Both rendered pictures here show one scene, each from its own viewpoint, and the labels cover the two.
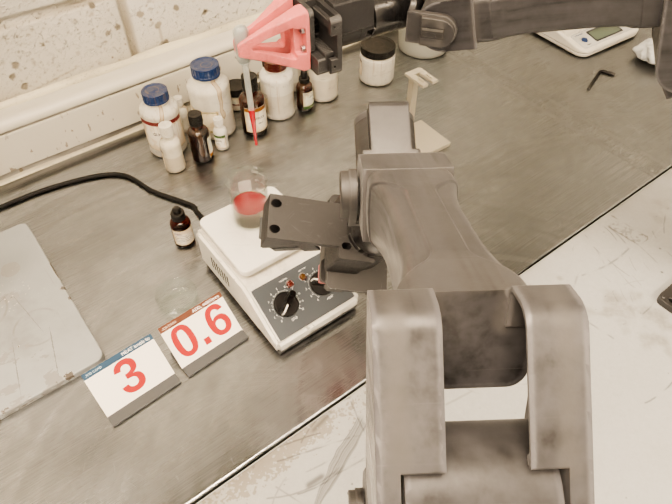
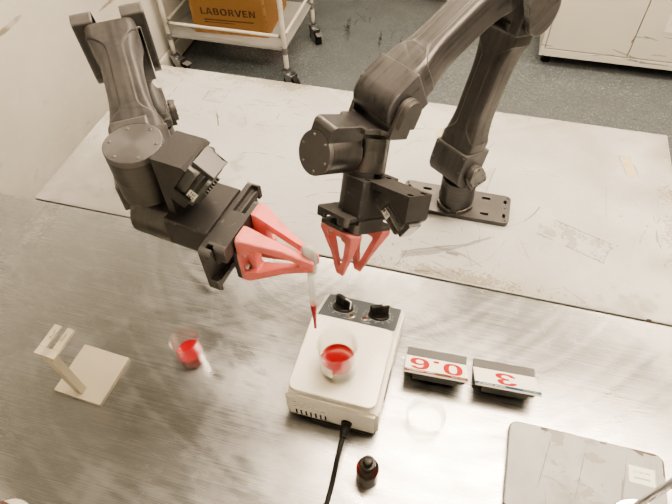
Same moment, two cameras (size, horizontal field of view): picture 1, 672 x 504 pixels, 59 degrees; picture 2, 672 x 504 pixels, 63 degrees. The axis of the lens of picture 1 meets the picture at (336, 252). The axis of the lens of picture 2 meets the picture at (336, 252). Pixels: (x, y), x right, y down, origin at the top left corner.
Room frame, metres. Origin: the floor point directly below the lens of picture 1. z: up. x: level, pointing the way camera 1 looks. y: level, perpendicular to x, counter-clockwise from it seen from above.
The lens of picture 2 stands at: (0.75, 0.39, 1.66)
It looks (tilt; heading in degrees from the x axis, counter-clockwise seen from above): 51 degrees down; 235
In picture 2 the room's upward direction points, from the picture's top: 3 degrees counter-clockwise
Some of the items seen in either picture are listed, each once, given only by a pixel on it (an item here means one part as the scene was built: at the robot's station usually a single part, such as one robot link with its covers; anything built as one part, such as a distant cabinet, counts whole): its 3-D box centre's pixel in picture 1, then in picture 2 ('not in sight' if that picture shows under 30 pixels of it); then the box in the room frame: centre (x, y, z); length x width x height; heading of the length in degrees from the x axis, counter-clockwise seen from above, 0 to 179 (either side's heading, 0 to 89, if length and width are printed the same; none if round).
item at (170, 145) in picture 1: (170, 146); not in sight; (0.77, 0.27, 0.94); 0.03 x 0.03 x 0.09
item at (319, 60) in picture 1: (279, 40); (278, 243); (0.59, 0.06, 1.23); 0.09 x 0.07 x 0.07; 119
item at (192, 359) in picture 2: not in sight; (188, 348); (0.70, -0.08, 0.93); 0.04 x 0.04 x 0.06
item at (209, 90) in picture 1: (210, 97); not in sight; (0.87, 0.22, 0.96); 0.07 x 0.07 x 0.13
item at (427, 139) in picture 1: (421, 111); (77, 355); (0.83, -0.14, 0.96); 0.08 x 0.08 x 0.13; 35
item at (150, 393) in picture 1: (132, 378); (505, 376); (0.36, 0.24, 0.92); 0.09 x 0.06 x 0.04; 130
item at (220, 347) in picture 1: (204, 333); (436, 363); (0.42, 0.17, 0.92); 0.09 x 0.06 x 0.04; 130
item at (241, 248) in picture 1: (258, 228); (342, 359); (0.54, 0.10, 0.98); 0.12 x 0.12 x 0.01; 37
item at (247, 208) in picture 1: (250, 199); (337, 354); (0.56, 0.11, 1.02); 0.06 x 0.05 x 0.08; 47
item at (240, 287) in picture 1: (272, 261); (347, 358); (0.52, 0.09, 0.94); 0.22 x 0.13 x 0.08; 37
